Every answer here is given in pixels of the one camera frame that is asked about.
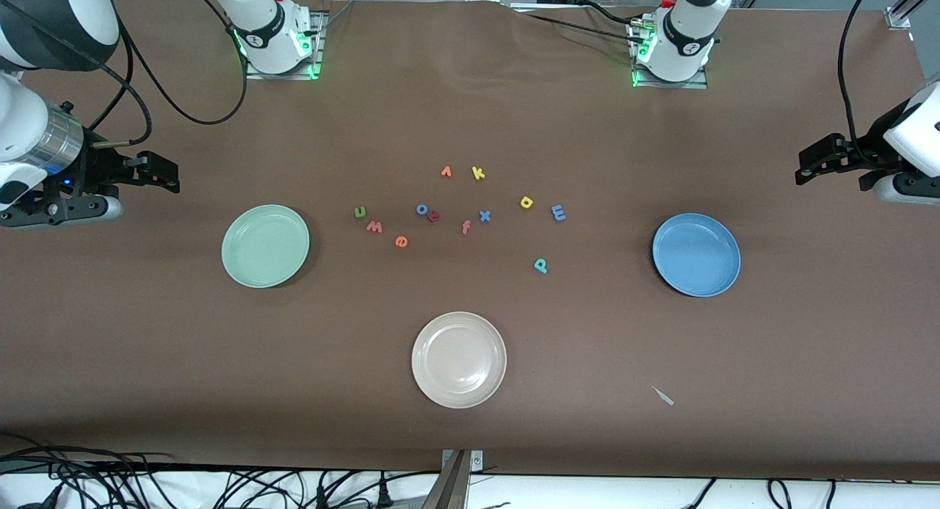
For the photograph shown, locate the green plate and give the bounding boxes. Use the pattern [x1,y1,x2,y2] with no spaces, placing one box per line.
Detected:
[221,204,311,289]

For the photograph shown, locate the blue plate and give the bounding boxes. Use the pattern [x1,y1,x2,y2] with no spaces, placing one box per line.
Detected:
[652,213,742,298]

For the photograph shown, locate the brown table cover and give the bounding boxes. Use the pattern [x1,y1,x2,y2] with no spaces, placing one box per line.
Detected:
[0,0,940,482]

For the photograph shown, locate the beige plate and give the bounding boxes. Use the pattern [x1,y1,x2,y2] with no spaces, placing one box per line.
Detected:
[411,311,507,409]

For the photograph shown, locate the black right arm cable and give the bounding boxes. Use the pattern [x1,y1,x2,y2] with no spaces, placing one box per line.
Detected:
[0,0,249,148]

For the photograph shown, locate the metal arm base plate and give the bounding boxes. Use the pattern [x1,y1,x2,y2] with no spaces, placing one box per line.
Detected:
[630,21,710,90]
[245,10,325,81]

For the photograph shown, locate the aluminium frame profile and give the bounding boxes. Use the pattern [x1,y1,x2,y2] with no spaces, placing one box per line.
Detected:
[886,0,940,31]

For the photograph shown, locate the black base cable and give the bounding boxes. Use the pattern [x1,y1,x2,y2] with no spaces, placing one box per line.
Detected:
[512,1,647,46]

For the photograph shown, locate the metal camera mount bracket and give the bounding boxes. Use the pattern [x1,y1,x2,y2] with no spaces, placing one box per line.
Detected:
[420,449,484,509]

